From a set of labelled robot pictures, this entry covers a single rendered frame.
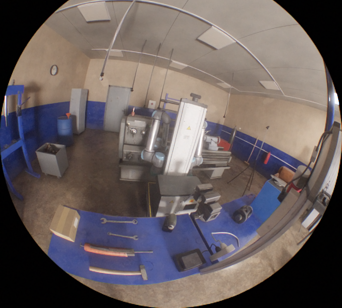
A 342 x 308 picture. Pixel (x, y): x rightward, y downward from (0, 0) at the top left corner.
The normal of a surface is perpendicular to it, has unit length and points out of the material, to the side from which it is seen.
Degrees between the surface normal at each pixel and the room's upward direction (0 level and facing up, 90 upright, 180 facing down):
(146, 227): 0
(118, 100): 90
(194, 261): 0
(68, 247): 0
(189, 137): 90
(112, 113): 90
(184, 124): 90
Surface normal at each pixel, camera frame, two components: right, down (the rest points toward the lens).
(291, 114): -0.94, -0.12
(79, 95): 0.27, 0.33
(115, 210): 0.22, -0.94
